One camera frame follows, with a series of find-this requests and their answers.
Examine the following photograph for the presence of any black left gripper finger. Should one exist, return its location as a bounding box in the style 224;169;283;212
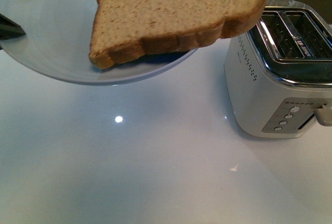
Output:
0;15;26;40

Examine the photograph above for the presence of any light blue round plate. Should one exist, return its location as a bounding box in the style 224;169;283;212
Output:
1;0;191;86

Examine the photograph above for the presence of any slice of toast bread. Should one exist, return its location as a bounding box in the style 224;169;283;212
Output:
89;0;267;69

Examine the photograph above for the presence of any white chrome toaster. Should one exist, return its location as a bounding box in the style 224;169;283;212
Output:
224;0;331;138

